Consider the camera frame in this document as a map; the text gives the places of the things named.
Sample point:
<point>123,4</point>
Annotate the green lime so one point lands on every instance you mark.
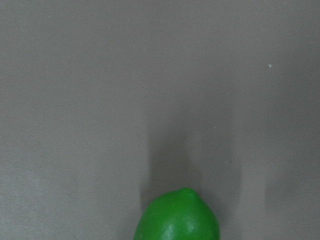
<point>178,215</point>

